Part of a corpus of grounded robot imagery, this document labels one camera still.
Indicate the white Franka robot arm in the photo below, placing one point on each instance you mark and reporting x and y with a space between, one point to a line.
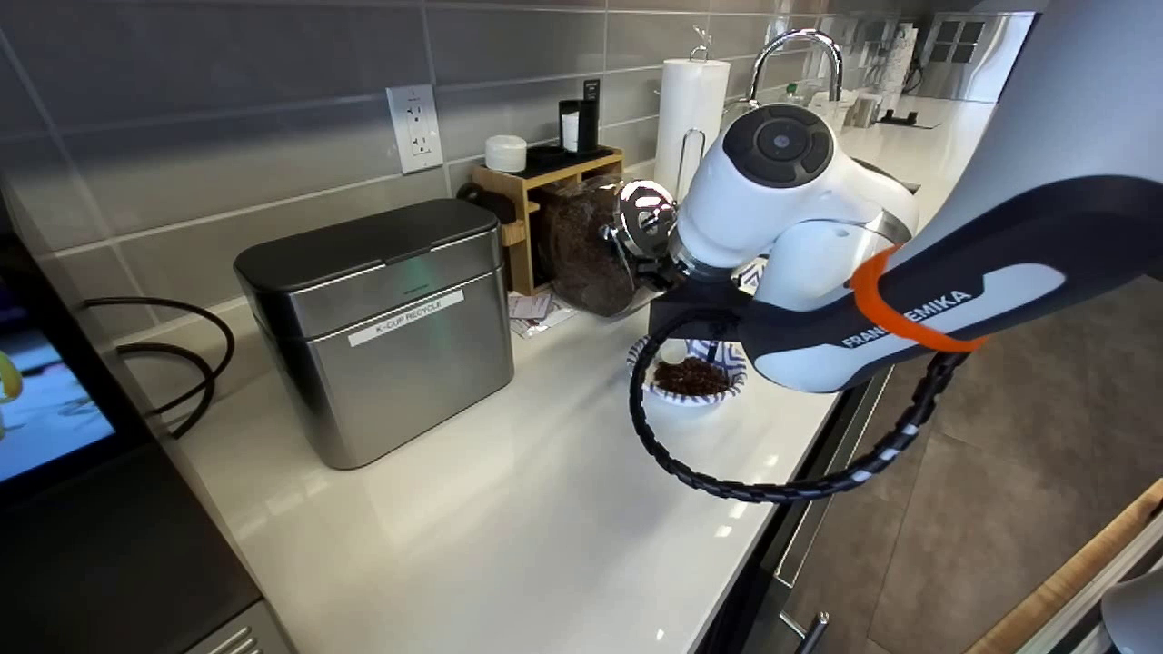
786 184

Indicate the small purple paper packet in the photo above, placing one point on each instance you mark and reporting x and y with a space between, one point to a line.
538 312

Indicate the glass jar of coffee beans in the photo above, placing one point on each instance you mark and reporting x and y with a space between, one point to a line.
584 260

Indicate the wooden rack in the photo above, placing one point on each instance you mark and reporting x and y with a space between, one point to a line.
517 241

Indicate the pile of coffee beans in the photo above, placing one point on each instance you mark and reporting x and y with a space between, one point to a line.
691 380

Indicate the dark patterned bowl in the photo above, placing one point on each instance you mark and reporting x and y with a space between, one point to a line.
685 408

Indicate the small white jar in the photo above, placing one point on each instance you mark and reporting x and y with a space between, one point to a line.
505 152

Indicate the stainless steel bin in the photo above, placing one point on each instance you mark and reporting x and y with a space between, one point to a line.
387 351

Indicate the black bottle with white label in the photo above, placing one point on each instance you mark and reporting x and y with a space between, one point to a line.
569 127

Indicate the black cylindrical grinder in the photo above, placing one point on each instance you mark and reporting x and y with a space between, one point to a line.
589 115

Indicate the white paper towel roll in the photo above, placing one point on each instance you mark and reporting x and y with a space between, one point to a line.
691 109

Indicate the metal paper towel holder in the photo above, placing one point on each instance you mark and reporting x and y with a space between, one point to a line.
702 43

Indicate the small chrome arched faucet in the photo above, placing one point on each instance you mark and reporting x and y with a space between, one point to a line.
795 36

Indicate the black monitor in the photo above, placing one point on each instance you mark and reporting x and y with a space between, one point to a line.
97 569

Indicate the wooden board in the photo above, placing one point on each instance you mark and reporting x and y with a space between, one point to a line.
1077 569

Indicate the grey round object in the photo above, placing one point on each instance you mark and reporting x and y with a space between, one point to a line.
1139 619

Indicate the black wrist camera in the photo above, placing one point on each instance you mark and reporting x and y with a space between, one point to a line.
691 312

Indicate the white wall outlet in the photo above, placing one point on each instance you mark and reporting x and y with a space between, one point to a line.
414 127

